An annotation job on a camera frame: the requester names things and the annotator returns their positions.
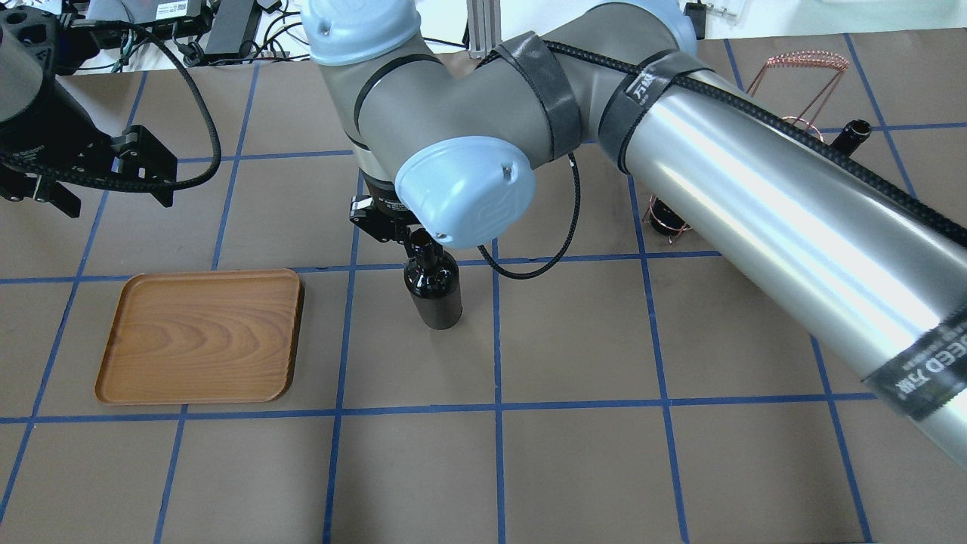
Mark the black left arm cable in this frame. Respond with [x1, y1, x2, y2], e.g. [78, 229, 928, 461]
[0, 19, 222, 191]

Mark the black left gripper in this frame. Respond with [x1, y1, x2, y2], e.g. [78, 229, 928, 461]
[1, 125, 178, 219]

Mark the wooden rectangular tray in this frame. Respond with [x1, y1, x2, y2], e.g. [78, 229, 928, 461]
[94, 268, 304, 406]

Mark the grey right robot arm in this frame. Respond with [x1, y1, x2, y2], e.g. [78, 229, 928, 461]
[301, 1, 966, 465]

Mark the aluminium frame post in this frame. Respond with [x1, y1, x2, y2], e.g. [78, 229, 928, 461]
[466, 0, 503, 60]

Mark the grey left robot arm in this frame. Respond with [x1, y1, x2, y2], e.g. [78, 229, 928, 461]
[1, 7, 177, 208]

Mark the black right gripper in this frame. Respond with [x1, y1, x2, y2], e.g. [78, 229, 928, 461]
[349, 170, 420, 245]

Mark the copper wire bottle basket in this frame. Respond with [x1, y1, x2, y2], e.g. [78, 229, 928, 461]
[641, 50, 851, 244]

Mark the dark wine bottle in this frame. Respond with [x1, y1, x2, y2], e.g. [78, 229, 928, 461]
[403, 228, 462, 330]
[828, 119, 873, 157]
[644, 195, 691, 245]

